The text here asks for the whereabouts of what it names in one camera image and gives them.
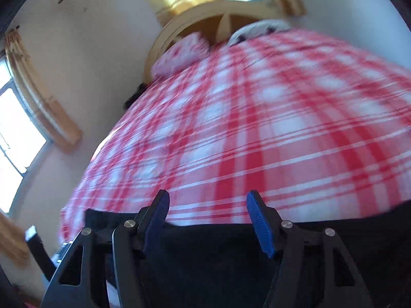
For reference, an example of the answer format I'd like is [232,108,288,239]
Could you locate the pink floral pillow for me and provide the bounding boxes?
[151,32,211,78]

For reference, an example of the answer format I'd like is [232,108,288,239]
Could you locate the dark cloth beside bed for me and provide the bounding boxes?
[124,82,149,110]

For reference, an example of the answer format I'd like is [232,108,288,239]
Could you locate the black pants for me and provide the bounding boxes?
[84,208,411,308]

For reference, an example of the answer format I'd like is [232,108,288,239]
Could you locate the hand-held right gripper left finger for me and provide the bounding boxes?
[40,190,171,308]

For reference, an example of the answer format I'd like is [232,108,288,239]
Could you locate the wooden arched headboard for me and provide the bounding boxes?
[143,0,280,87]

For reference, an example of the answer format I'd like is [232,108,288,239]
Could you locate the orange side curtain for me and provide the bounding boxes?
[0,212,30,268]
[4,28,83,152]

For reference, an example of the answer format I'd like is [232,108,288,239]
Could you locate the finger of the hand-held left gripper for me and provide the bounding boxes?
[25,225,58,277]

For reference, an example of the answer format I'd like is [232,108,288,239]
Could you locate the red plaid bed sheet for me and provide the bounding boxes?
[59,27,411,243]

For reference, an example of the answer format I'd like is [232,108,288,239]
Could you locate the side window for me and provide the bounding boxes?
[0,54,54,215]

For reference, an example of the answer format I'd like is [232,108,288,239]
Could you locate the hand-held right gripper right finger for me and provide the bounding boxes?
[246,190,375,308]

